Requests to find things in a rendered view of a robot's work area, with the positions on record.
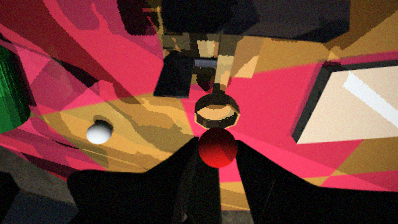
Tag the dark red ball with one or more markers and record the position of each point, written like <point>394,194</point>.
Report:
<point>217,147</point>

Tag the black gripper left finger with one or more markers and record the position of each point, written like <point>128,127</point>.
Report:
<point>159,194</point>

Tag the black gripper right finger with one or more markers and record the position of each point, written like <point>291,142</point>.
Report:
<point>278,196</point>

